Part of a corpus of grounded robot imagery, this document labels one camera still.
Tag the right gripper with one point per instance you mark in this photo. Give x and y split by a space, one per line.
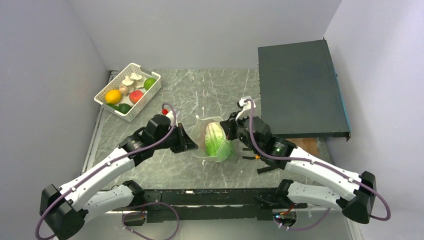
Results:
229 126

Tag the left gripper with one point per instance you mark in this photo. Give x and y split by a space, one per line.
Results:
184 142

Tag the clear zip top bag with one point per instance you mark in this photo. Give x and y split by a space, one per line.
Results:
197 134

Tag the green lettuce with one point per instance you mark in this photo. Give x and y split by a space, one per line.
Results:
216 144

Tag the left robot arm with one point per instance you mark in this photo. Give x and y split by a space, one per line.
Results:
67 208

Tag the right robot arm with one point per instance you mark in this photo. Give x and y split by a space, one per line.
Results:
351 193

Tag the black tool on table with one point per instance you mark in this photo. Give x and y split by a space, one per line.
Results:
265 168

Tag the green lime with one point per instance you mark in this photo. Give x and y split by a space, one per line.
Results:
148 83

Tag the dark green metal box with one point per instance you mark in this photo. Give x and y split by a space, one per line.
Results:
300 94

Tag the white mushroom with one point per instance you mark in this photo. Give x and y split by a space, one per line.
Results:
126 86
135 77

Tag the yellow lemon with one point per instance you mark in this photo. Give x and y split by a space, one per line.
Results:
113 97

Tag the white perforated plastic basket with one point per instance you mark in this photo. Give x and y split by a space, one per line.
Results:
116 81

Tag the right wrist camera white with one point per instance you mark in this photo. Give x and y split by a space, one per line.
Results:
246 107

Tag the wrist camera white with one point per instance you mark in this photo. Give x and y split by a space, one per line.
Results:
246 107
170 115

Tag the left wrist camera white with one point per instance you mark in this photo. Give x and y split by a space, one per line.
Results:
170 115

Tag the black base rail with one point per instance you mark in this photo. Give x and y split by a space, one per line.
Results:
261 204

